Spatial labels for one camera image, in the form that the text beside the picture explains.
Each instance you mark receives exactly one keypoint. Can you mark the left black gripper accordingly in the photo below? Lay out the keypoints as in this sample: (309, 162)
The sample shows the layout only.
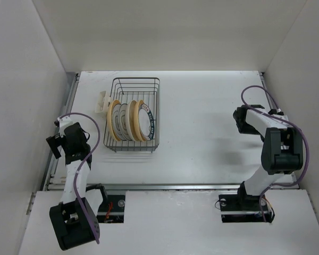
(53, 141)

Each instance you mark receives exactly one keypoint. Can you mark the yellow bear plate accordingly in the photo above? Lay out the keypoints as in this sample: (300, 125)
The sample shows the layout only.
(109, 120)

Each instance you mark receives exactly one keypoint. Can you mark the white plate green outline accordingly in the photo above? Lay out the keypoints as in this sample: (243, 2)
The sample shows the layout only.
(115, 121)

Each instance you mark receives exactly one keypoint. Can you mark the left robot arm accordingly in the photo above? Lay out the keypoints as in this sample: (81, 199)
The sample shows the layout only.
(74, 218)

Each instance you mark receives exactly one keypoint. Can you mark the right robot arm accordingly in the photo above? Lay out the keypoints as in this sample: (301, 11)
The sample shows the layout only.
(282, 151)

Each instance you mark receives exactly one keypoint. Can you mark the yellow plate in rack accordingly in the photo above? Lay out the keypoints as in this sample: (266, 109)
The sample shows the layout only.
(136, 121)

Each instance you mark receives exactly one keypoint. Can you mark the cream white plate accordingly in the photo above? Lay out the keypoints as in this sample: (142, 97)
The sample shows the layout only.
(129, 120)

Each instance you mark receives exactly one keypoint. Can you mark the white plate dark green band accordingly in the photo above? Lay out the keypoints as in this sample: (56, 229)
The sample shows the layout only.
(146, 122)

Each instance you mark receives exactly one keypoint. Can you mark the grey wire dish rack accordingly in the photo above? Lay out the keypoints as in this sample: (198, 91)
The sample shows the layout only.
(125, 90)

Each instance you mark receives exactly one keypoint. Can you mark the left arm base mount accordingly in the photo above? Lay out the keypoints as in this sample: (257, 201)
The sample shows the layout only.
(112, 210)

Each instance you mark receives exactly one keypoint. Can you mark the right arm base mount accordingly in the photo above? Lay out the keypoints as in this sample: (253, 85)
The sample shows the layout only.
(252, 211)

